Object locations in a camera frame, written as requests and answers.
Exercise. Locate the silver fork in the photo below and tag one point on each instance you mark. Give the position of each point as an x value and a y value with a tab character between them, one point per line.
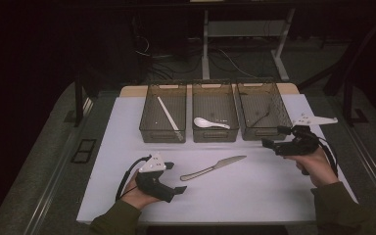
261	119

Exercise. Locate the silver table knife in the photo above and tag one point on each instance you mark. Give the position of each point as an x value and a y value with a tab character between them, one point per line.
209	169

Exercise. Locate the white ceramic spoon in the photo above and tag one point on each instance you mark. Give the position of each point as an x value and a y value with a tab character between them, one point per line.
202	122

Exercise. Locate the person's right hand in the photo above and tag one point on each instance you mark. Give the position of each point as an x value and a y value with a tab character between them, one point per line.
318	169

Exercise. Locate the person's left hand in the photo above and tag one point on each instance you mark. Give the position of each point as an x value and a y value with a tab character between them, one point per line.
137	197

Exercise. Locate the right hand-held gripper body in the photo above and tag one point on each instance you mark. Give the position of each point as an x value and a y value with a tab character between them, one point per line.
302	143

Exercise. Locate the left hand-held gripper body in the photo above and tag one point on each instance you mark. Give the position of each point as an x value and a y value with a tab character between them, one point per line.
153	186

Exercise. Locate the black metal stand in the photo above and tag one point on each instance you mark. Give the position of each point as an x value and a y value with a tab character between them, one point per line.
348	104
78	104

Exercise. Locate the white metal desk frame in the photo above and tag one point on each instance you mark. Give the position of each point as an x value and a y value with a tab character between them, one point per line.
205	65

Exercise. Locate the clear brown plastic bin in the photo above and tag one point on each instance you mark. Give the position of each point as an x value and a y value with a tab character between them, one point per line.
214	104
158	114
258	101

